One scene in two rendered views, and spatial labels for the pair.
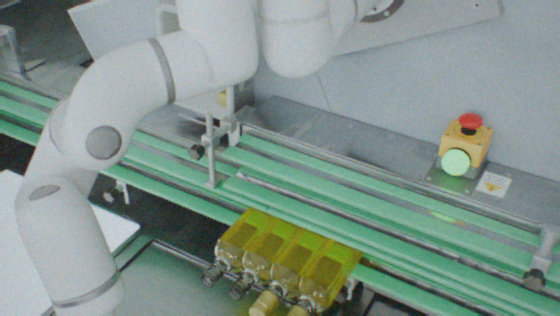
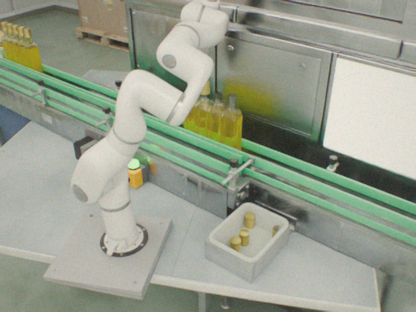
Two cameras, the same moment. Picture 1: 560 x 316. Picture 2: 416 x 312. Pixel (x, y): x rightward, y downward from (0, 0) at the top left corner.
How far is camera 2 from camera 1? 1.23 m
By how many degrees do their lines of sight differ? 55
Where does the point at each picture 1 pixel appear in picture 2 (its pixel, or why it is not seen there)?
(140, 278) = (301, 106)
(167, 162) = (284, 175)
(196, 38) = (105, 141)
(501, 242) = not seen: hidden behind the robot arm
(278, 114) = (215, 201)
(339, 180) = (177, 155)
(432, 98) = (140, 197)
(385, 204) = (155, 141)
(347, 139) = (180, 182)
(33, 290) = (351, 84)
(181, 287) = (279, 105)
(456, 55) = not seen: hidden behind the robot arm
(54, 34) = not seen: outside the picture
